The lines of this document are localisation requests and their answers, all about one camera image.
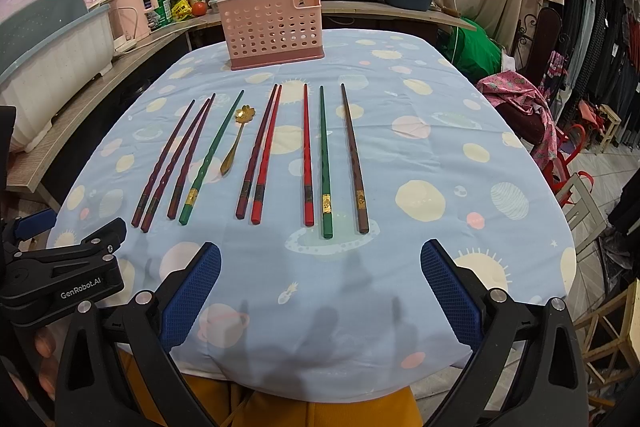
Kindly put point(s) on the green plastic bag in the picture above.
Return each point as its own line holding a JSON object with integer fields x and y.
{"x": 471, "y": 52}

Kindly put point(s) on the brown chopstick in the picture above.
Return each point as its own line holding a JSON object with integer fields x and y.
{"x": 360, "y": 197}

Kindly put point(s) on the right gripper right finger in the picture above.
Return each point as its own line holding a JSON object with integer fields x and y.
{"x": 549, "y": 385}

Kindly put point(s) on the person's left hand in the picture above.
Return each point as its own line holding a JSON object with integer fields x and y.
{"x": 45, "y": 362}

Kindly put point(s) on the white dish rack bin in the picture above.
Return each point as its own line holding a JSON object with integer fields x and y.
{"x": 50, "y": 50}

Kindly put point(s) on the yellow snack packet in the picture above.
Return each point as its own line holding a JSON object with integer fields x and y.
{"x": 181, "y": 11}

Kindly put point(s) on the pink electric kettle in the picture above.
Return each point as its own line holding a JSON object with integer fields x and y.
{"x": 129, "y": 18}

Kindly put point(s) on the pink floral cloth bag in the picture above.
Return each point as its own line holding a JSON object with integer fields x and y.
{"x": 525, "y": 111}

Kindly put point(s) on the pink perforated utensil holder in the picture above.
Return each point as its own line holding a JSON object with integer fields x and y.
{"x": 262, "y": 33}

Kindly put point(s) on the red chopstick single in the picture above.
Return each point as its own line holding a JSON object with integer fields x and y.
{"x": 307, "y": 174}

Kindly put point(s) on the dark maroon chopstick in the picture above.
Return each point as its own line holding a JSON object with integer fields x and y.
{"x": 181, "y": 181}
{"x": 159, "y": 191}
{"x": 147, "y": 189}

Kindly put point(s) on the green chopstick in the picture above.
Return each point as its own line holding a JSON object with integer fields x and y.
{"x": 196, "y": 186}
{"x": 327, "y": 220}

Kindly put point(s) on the bright red chopstick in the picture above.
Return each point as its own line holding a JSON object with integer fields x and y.
{"x": 258, "y": 202}

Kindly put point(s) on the gold flower spoon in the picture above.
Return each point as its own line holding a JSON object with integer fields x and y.
{"x": 242, "y": 116}

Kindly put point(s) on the dark red chopstick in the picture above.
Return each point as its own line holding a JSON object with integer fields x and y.
{"x": 240, "y": 210}

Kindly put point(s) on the red tomato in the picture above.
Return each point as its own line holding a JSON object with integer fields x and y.
{"x": 198, "y": 9}

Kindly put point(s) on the green tin can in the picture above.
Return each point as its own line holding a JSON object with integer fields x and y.
{"x": 163, "y": 11}

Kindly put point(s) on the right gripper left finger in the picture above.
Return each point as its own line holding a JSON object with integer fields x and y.
{"x": 92, "y": 388}

